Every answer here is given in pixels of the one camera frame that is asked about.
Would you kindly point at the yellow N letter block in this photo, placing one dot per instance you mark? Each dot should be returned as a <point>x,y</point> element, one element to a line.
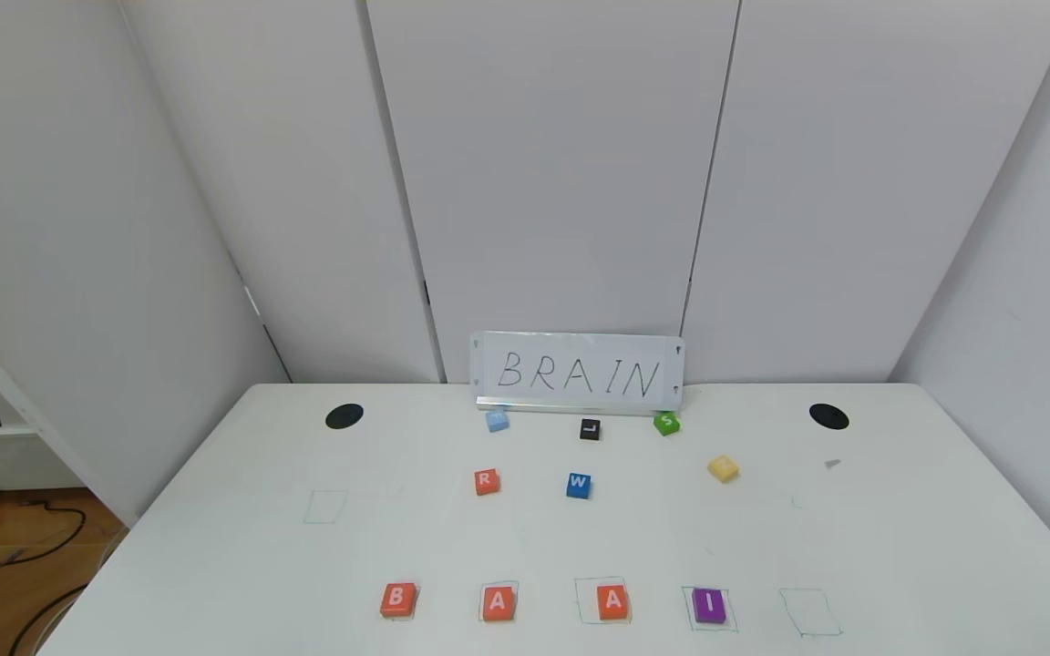
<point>724,469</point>

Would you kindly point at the light blue letter block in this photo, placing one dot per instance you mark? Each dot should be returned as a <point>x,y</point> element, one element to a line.
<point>498,421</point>

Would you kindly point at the orange R letter block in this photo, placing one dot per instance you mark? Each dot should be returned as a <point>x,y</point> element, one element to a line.
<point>487,482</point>

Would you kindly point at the green S letter block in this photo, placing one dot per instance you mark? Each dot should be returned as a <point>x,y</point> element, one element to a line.
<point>666,424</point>

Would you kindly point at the white BRAIN sign board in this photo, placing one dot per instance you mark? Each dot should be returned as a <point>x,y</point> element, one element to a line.
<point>580,374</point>

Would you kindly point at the blue W letter block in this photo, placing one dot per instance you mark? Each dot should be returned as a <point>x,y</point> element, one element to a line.
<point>579,486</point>

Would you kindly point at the orange B letter block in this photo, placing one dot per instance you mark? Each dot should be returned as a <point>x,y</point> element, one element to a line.
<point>398,601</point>

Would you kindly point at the purple I letter block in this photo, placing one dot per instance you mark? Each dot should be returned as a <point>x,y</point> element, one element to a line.
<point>709,607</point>

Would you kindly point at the black L letter block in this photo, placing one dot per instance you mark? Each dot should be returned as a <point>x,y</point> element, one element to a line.
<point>590,429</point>

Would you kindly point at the orange A letter block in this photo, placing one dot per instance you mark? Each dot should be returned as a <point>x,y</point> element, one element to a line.
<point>612,603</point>
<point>498,603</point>

